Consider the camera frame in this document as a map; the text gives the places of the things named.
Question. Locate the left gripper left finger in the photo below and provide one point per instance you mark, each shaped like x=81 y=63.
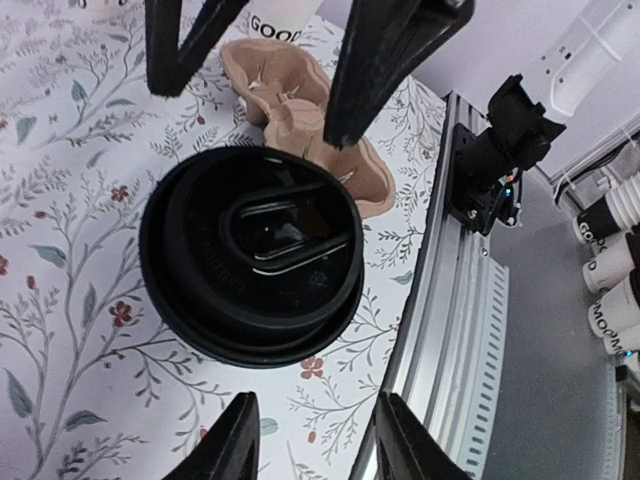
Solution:
x=229 y=449

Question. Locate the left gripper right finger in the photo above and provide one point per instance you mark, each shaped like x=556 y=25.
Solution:
x=405 y=449

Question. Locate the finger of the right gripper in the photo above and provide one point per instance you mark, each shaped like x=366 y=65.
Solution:
x=383 y=43
x=171 y=63

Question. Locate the black plastic cup lid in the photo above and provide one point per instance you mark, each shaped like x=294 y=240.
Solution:
x=252 y=256

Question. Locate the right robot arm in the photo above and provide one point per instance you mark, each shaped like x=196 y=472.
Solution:
x=598 y=39

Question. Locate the white cup holding straws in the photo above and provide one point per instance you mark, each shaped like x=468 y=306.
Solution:
x=280 y=20

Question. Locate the brown cardboard cup carrier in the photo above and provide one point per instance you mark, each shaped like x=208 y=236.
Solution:
x=286 y=93

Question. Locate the stacked spare paper cups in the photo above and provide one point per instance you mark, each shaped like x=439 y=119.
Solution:
x=611 y=227

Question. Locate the aluminium front rail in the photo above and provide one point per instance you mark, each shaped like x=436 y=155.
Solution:
x=447 y=362

